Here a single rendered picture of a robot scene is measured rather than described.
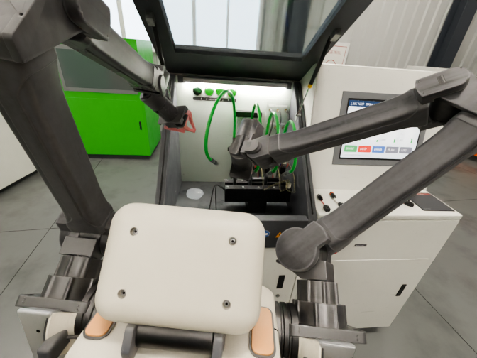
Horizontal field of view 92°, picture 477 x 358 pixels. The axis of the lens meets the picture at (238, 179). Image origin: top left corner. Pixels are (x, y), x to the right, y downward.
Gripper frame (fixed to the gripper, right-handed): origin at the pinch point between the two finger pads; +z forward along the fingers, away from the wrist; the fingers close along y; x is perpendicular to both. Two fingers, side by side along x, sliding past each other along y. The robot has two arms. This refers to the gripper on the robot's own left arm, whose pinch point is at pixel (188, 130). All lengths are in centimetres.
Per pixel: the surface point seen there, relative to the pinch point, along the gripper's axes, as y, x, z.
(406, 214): -73, 0, 72
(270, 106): -6, -44, 44
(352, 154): -48, -25, 62
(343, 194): -46, -5, 68
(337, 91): -41, -45, 40
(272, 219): -23, 19, 42
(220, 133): 20, -25, 42
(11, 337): 119, 117, 36
